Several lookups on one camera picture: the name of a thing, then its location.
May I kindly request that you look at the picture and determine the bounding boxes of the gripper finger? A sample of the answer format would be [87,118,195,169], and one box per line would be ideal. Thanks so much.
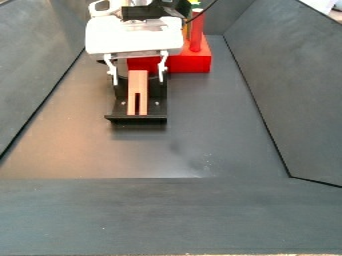
[103,54,118,86]
[158,50,168,82]

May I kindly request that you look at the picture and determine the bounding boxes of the yellow orange block peg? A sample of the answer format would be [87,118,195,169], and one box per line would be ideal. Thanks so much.
[189,0,201,4]

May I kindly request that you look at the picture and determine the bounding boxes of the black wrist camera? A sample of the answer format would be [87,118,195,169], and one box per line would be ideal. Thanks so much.
[122,0,179,21]

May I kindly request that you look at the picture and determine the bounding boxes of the red double-square object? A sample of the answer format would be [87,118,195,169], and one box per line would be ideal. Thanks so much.
[127,70,148,116]

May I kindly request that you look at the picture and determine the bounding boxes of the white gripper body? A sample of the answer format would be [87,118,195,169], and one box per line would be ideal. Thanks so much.
[86,15,183,54]

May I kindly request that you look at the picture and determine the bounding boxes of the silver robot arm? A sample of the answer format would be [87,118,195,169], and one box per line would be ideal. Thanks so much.
[86,0,185,85]

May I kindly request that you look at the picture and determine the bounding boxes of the red peg board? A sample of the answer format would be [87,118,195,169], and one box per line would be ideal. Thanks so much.
[127,36,213,74]

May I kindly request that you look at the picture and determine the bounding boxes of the black camera cable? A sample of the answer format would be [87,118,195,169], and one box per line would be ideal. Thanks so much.
[185,0,221,24]

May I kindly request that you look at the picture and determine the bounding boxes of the black curved holder stand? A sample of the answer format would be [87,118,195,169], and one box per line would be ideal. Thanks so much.
[106,70,167,124]

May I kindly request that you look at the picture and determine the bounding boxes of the red hexagon peg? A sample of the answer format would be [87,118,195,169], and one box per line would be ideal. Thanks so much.
[190,8,205,52]

